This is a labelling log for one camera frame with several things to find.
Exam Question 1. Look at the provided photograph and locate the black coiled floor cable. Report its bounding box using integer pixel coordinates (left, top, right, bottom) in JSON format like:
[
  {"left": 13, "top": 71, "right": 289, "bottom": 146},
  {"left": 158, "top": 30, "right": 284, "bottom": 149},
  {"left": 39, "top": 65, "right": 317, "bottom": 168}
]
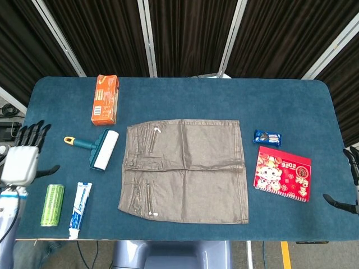
[{"left": 0, "top": 103, "right": 21, "bottom": 118}]

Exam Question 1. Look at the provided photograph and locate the white table leg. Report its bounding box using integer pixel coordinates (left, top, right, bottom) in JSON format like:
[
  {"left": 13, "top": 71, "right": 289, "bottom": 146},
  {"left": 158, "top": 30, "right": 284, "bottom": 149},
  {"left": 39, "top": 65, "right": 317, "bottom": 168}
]
[{"left": 246, "top": 240, "right": 254, "bottom": 269}]

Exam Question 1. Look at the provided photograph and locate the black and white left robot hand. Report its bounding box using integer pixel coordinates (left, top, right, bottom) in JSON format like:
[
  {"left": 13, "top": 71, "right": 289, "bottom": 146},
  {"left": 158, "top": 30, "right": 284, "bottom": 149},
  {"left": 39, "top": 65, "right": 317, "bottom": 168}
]
[{"left": 1, "top": 120, "right": 61, "bottom": 187}]

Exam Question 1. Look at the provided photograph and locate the dark teal table cloth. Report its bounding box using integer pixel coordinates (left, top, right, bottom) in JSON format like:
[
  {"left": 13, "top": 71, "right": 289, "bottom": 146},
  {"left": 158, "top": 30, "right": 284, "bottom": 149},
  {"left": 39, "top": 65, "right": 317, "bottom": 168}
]
[{"left": 15, "top": 76, "right": 356, "bottom": 242}]

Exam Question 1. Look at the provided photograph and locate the red spiral desk calendar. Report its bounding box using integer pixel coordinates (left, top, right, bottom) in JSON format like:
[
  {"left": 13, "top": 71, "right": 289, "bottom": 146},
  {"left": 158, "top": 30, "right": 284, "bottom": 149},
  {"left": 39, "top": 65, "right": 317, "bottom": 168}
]
[{"left": 254, "top": 145, "right": 312, "bottom": 203}]

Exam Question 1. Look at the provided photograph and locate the white partition frame post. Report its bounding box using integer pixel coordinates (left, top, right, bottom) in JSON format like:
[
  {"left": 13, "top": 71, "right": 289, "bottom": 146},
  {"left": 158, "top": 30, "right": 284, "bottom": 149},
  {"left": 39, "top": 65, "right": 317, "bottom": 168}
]
[
  {"left": 0, "top": 86, "right": 28, "bottom": 113},
  {"left": 136, "top": 0, "right": 158, "bottom": 78},
  {"left": 31, "top": 0, "right": 87, "bottom": 78},
  {"left": 301, "top": 27, "right": 359, "bottom": 81},
  {"left": 217, "top": 0, "right": 248, "bottom": 79}
]

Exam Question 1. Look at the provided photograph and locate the blue denim trouser leg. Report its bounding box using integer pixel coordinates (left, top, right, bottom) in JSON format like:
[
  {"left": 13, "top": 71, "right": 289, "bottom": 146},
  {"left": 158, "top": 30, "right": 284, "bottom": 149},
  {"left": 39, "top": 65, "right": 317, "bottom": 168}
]
[{"left": 12, "top": 240, "right": 68, "bottom": 269}]

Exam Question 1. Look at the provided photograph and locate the white and blue toothpaste tube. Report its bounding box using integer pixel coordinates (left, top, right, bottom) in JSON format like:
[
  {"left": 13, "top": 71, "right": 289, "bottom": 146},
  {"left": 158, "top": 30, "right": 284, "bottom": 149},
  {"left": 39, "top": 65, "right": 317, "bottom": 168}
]
[{"left": 68, "top": 182, "right": 93, "bottom": 240}]

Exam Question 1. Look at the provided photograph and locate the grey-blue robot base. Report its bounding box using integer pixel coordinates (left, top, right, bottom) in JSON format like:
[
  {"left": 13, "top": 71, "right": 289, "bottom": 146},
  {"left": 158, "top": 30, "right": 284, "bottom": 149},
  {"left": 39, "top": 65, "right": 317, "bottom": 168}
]
[{"left": 112, "top": 240, "right": 233, "bottom": 269}]

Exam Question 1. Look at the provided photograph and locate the dark brown pleated curtain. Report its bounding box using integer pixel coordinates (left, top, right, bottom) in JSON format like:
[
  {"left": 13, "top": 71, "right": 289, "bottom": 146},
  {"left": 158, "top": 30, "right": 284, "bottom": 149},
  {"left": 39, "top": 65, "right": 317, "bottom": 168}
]
[
  {"left": 43, "top": 0, "right": 150, "bottom": 78},
  {"left": 0, "top": 0, "right": 82, "bottom": 99},
  {"left": 225, "top": 0, "right": 359, "bottom": 80},
  {"left": 316, "top": 41, "right": 359, "bottom": 148},
  {"left": 148, "top": 0, "right": 240, "bottom": 78}
]

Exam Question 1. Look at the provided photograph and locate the brown leather skirt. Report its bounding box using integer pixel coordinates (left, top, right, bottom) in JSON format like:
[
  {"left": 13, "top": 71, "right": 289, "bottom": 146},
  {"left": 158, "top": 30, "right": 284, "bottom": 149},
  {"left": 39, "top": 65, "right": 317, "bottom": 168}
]
[{"left": 117, "top": 119, "right": 250, "bottom": 225}]

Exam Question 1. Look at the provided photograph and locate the black robot wrist cable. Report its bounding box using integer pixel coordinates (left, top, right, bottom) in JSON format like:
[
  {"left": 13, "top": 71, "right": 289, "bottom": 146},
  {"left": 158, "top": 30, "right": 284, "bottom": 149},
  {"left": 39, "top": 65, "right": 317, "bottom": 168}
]
[{"left": 0, "top": 187, "right": 24, "bottom": 244}]

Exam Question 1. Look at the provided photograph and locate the blue cookie packet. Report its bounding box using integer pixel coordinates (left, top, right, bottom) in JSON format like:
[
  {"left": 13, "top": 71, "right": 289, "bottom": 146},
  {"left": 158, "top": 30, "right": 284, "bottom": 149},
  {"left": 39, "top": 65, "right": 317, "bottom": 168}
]
[{"left": 253, "top": 129, "right": 282, "bottom": 147}]

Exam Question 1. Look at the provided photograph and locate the green drink can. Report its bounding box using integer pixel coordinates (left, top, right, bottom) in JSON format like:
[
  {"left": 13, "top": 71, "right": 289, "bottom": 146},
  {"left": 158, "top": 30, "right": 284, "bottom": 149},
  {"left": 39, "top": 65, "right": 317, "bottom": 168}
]
[{"left": 40, "top": 183, "right": 66, "bottom": 228}]

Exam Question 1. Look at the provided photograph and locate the teal lint roller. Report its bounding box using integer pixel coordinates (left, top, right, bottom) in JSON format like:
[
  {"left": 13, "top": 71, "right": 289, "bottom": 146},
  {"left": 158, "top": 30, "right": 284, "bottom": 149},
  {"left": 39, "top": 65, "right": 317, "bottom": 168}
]
[{"left": 63, "top": 128, "right": 120, "bottom": 171}]

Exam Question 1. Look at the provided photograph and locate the black floor equipment box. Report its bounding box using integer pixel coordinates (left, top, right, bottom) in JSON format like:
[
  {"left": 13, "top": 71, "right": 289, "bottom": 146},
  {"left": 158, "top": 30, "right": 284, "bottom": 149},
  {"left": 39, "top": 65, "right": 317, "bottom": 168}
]
[{"left": 0, "top": 120, "right": 24, "bottom": 140}]

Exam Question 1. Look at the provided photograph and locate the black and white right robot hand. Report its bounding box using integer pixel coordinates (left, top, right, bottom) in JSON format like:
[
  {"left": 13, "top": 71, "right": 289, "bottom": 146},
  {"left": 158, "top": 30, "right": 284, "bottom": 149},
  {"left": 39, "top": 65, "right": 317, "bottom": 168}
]
[{"left": 322, "top": 145, "right": 359, "bottom": 215}]

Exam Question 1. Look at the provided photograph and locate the yellow floor tape strip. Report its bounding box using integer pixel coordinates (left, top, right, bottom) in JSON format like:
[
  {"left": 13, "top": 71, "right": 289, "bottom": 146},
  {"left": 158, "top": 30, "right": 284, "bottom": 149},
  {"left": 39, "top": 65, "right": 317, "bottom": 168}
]
[{"left": 280, "top": 241, "right": 293, "bottom": 269}]

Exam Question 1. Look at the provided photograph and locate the orange cardboard box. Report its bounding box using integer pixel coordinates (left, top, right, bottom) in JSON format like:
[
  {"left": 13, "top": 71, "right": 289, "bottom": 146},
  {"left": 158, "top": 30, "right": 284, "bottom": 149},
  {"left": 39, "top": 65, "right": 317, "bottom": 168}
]
[{"left": 91, "top": 74, "right": 120, "bottom": 126}]

